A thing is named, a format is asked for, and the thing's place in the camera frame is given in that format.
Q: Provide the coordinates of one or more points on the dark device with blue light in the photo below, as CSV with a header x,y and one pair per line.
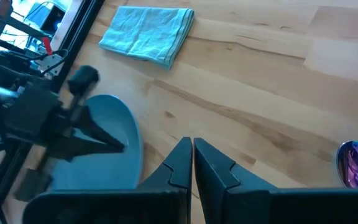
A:
x,y
47,15

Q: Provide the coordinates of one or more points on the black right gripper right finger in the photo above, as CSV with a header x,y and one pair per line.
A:
x,y
216,180

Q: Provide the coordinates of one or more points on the black aluminium table frame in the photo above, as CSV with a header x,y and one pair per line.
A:
x,y
76,34

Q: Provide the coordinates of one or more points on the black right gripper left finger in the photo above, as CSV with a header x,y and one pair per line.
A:
x,y
179,174

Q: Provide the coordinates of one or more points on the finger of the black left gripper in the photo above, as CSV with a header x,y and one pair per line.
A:
x,y
95,127
82,149

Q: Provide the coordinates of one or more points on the blue-grey round plate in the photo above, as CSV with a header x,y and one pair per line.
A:
x,y
113,168

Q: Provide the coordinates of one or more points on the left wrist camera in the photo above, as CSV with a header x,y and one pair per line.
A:
x,y
82,79

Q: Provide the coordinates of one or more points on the red tag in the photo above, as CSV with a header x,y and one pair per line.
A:
x,y
47,45

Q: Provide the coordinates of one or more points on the teal folded cloth napkin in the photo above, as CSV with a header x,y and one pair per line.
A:
x,y
148,31

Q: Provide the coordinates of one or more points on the silver metal bracket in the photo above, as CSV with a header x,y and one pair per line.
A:
x,y
50,63

